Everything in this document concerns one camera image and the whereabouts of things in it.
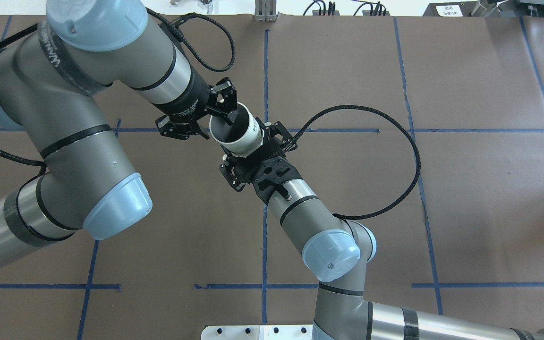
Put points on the aluminium frame post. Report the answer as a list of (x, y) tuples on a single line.
[(266, 10)]

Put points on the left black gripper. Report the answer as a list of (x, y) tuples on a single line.
[(192, 99)]

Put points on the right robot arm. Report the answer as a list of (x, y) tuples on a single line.
[(335, 249)]

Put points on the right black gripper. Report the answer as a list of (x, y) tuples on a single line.
[(232, 173)]

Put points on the white mug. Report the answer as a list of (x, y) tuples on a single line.
[(241, 138)]

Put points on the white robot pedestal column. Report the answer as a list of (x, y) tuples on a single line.
[(258, 332)]

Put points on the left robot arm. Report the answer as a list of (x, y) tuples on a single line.
[(49, 76)]

